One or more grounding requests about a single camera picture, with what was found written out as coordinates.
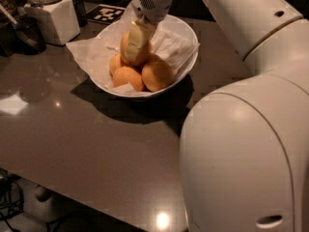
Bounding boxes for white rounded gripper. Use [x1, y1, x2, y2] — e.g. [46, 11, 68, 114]
[125, 0, 173, 60]

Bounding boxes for orange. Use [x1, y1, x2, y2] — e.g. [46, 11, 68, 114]
[109, 53, 125, 74]
[113, 66, 144, 92]
[142, 61, 174, 92]
[120, 32, 152, 67]

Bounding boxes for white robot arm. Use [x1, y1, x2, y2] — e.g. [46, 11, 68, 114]
[180, 0, 309, 232]

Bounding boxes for white ceramic bowl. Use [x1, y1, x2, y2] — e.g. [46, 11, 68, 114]
[84, 12, 200, 101]

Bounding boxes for black white marker card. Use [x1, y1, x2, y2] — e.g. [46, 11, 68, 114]
[86, 4, 125, 24]

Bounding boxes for white paper liner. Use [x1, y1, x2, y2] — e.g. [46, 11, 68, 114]
[65, 1, 203, 96]

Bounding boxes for dark cup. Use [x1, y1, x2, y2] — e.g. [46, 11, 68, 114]
[71, 0, 87, 27]

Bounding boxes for white square jar base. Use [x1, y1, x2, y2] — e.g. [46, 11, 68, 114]
[24, 0, 80, 45]

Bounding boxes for dark round pot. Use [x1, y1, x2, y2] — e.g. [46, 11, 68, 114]
[13, 17, 46, 55]

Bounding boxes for black cables under table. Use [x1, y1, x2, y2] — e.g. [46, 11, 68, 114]
[0, 169, 26, 232]

